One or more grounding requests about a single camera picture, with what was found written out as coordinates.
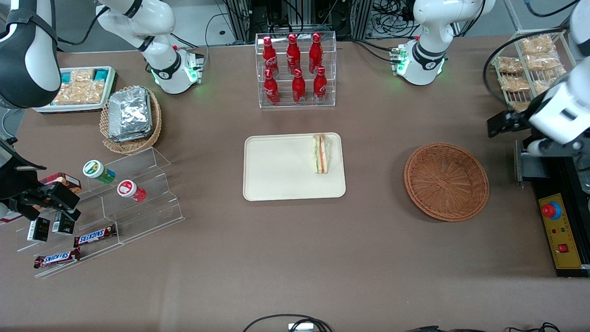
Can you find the round brown wicker basket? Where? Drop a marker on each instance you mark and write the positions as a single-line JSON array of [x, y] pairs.
[[442, 184]]

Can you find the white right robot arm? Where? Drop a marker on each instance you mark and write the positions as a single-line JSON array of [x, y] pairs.
[[159, 27]]

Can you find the black aluminium frame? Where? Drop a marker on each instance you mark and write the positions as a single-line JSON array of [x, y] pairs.
[[359, 18]]

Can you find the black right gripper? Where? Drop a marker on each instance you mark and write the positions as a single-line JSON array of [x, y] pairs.
[[19, 184]]

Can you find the clear cracker packet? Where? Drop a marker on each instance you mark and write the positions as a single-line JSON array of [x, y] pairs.
[[82, 75], [78, 93]]

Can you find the clear bag of pastry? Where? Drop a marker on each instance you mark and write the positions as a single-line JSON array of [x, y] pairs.
[[515, 83], [537, 46], [518, 106], [544, 85], [543, 62], [510, 65]]

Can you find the small white device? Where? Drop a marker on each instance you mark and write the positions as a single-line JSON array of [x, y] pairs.
[[300, 327]]

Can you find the oval light wicker basket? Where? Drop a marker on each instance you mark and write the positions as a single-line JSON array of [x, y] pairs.
[[133, 146]]

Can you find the small black box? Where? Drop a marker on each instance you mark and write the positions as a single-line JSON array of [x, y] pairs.
[[63, 224], [38, 229]]

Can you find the teal snack packet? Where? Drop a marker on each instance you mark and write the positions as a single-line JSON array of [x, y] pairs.
[[65, 76], [101, 74]]

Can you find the silver foil packet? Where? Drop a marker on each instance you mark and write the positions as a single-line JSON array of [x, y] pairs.
[[138, 135], [130, 110]]

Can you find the cream plastic tray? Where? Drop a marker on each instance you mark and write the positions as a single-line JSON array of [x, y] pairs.
[[281, 168]]

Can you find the white snack tray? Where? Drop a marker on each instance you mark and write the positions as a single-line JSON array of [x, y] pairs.
[[69, 109]]

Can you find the clear acrylic step stand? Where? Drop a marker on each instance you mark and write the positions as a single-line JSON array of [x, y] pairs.
[[147, 216]]

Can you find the clear acrylic bottle rack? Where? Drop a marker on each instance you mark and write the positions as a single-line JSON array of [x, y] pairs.
[[295, 103]]

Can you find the brown Snickers bar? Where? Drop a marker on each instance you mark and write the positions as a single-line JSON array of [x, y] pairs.
[[56, 258], [94, 236]]

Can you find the red snack cup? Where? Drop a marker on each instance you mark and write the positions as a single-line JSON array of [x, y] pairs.
[[129, 190]]

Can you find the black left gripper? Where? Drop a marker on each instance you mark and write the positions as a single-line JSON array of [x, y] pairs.
[[517, 118]]

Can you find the triangle sandwich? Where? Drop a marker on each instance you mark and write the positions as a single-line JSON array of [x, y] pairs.
[[321, 154]]

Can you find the black yellow control box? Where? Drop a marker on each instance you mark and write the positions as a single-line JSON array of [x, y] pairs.
[[564, 240]]

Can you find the grey metal bracket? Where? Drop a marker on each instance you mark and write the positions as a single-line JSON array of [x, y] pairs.
[[530, 168]]

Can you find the dark red snack box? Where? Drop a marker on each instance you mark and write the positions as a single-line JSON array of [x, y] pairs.
[[64, 179]]

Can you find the green snack cup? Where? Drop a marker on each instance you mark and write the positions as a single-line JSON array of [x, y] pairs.
[[97, 170]]

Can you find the red emergency stop button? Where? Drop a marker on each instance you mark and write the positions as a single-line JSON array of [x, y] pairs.
[[551, 210]]

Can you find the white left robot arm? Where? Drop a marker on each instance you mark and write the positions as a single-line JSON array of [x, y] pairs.
[[433, 18]]

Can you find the red cola bottle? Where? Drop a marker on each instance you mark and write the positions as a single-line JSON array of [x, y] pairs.
[[293, 55], [271, 90], [315, 54], [270, 57], [320, 86], [298, 88]]

